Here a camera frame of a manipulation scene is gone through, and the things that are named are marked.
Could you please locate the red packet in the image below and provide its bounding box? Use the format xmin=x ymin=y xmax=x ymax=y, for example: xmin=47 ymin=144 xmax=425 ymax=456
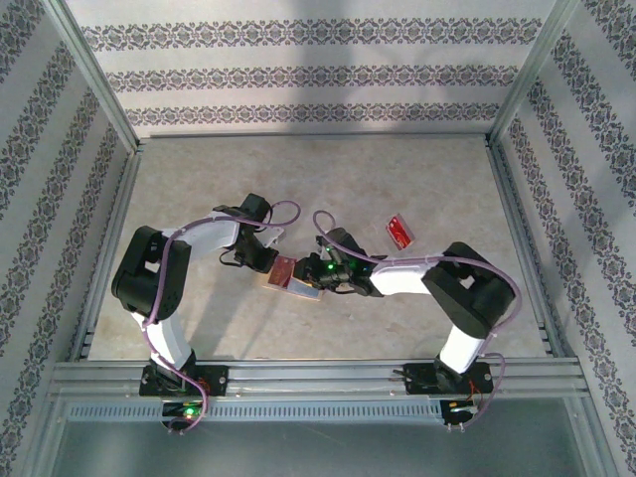
xmin=383 ymin=212 xmax=417 ymax=251

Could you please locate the aluminium frame post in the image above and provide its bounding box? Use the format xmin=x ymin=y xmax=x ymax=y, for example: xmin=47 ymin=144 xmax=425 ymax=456
xmin=42 ymin=0 xmax=143 ymax=153
xmin=487 ymin=0 xmax=581 ymax=148

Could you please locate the red credit card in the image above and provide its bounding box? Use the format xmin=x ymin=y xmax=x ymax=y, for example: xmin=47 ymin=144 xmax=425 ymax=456
xmin=267 ymin=256 xmax=298 ymax=289
xmin=386 ymin=215 xmax=413 ymax=249

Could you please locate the aluminium front rail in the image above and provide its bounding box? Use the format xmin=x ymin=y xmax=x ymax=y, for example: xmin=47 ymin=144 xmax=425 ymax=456
xmin=49 ymin=360 xmax=582 ymax=398

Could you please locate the grey slotted cable duct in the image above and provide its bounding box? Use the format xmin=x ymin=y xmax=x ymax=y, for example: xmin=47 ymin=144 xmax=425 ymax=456
xmin=67 ymin=399 xmax=446 ymax=424

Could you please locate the aluminium back rail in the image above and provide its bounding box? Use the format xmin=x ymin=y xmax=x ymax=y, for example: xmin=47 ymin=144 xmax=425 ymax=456
xmin=147 ymin=130 xmax=491 ymax=141

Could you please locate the aluminium side rail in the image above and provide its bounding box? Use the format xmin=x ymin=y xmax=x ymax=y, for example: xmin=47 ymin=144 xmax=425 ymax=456
xmin=486 ymin=141 xmax=577 ymax=362
xmin=67 ymin=143 xmax=145 ymax=362

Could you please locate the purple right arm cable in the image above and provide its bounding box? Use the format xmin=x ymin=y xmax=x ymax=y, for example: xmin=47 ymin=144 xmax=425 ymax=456
xmin=312 ymin=210 xmax=523 ymax=432

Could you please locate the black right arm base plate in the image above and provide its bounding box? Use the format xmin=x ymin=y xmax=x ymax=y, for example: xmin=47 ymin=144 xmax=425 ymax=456
xmin=404 ymin=363 xmax=494 ymax=397

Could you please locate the beige card holder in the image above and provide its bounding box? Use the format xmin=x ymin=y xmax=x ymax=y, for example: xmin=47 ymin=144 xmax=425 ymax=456
xmin=261 ymin=257 xmax=324 ymax=302

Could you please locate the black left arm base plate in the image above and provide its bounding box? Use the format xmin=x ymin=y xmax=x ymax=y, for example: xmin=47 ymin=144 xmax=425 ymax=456
xmin=138 ymin=365 xmax=230 ymax=398

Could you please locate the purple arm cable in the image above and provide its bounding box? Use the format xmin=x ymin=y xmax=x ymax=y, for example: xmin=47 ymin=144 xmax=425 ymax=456
xmin=312 ymin=210 xmax=523 ymax=432
xmin=141 ymin=199 xmax=302 ymax=432

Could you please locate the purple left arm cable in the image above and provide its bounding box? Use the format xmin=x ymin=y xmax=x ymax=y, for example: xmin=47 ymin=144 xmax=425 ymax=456
xmin=141 ymin=199 xmax=302 ymax=432

